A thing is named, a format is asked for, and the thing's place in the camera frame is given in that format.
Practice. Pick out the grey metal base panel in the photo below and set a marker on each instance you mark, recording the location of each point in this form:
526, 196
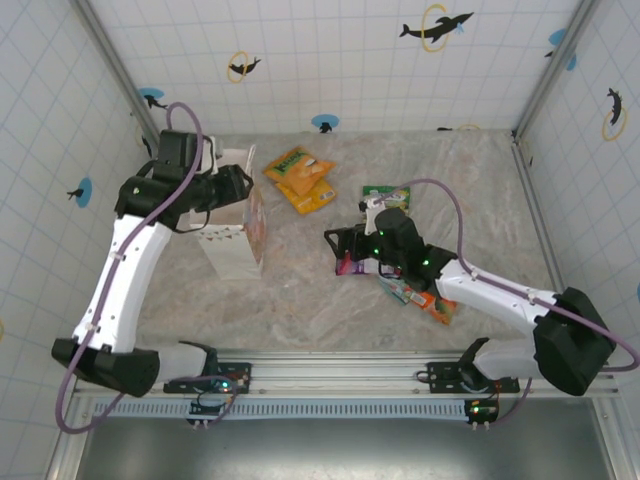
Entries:
325, 450

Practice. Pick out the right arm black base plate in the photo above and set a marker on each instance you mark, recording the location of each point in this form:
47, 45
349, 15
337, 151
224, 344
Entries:
445, 372

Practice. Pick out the aluminium frame post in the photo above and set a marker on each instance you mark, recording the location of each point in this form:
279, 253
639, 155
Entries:
117, 70
555, 70

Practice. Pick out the orange chips bag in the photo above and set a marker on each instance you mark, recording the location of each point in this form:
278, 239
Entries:
300, 172

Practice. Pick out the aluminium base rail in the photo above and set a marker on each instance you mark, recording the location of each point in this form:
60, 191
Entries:
340, 370

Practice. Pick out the teal snack packet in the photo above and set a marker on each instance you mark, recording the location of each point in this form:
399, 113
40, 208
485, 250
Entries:
400, 292

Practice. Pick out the blue circle seal sticker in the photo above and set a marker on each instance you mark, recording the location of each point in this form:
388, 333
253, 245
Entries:
85, 192
557, 37

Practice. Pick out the aluminium side rail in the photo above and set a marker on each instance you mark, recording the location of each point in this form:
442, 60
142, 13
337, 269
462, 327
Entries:
549, 235

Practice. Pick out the blue wall hook right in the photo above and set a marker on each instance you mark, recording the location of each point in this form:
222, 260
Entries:
325, 121

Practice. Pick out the white paper bag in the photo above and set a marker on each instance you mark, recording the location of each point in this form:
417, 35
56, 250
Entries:
235, 255

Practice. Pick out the blue wall hook left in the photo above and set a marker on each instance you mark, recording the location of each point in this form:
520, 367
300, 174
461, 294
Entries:
150, 95

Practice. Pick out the yellow snack packet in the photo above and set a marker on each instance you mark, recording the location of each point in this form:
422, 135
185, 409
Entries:
310, 201

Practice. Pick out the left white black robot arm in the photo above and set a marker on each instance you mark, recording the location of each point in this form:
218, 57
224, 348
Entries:
125, 280

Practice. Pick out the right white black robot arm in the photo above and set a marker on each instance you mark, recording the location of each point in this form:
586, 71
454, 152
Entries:
490, 295

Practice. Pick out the blue wall hook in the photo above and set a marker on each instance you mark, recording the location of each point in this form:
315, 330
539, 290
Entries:
150, 95
325, 121

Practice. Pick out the purple candy packet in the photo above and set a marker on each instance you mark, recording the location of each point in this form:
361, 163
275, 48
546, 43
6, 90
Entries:
350, 267

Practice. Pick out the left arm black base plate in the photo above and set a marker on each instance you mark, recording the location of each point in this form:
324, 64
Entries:
241, 372

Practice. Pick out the green candy packet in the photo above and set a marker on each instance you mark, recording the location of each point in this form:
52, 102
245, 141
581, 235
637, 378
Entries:
401, 205

